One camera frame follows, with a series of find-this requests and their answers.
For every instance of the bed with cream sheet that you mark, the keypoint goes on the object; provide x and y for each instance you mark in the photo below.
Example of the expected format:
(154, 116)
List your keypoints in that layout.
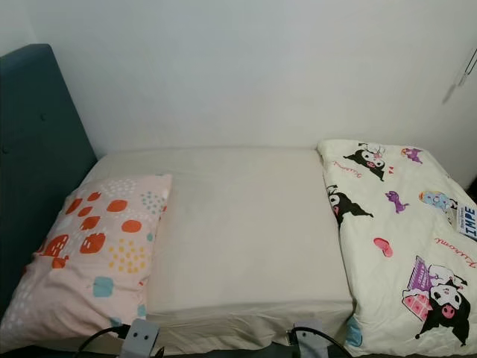
(246, 231)

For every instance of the teal upholstered headboard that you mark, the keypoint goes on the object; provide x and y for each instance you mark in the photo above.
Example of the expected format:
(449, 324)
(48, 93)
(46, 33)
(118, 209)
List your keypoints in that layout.
(41, 156)

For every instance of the white book blue letters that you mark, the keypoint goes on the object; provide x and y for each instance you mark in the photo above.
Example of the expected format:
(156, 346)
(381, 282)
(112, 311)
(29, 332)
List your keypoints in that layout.
(468, 221)

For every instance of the pink patterned pillow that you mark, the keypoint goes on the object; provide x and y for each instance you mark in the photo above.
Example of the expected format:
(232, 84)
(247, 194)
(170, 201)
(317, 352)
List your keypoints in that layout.
(89, 261)

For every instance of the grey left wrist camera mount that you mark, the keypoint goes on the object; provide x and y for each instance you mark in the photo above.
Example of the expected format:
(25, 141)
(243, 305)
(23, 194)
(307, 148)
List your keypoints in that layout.
(141, 339)

